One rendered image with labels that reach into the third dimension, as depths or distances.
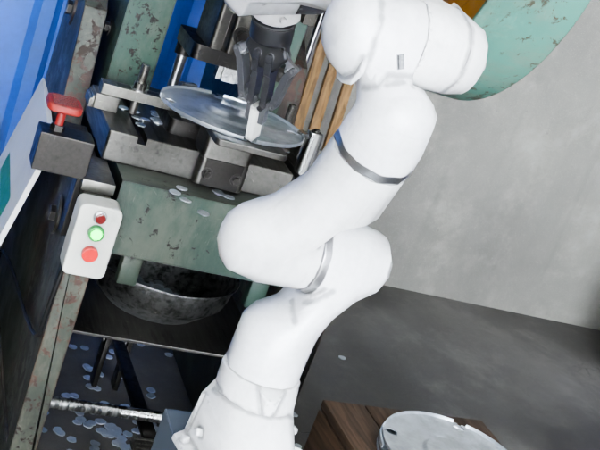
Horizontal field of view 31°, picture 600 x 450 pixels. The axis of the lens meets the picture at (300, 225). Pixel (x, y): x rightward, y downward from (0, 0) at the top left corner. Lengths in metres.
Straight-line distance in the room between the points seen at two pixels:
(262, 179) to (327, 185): 0.76
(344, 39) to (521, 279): 2.89
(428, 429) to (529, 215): 2.02
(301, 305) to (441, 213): 2.38
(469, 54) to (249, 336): 0.49
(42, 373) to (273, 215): 0.77
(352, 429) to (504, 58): 0.74
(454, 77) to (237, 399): 0.54
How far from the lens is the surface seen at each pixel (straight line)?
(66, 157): 1.90
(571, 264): 4.19
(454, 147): 3.75
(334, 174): 1.34
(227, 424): 1.51
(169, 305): 2.17
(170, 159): 2.05
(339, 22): 1.30
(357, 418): 2.07
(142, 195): 1.97
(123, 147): 2.02
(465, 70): 1.36
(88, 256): 1.87
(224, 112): 2.06
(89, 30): 2.36
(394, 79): 1.31
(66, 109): 1.87
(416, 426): 2.07
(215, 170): 2.04
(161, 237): 2.01
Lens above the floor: 1.26
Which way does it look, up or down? 18 degrees down
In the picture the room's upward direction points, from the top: 20 degrees clockwise
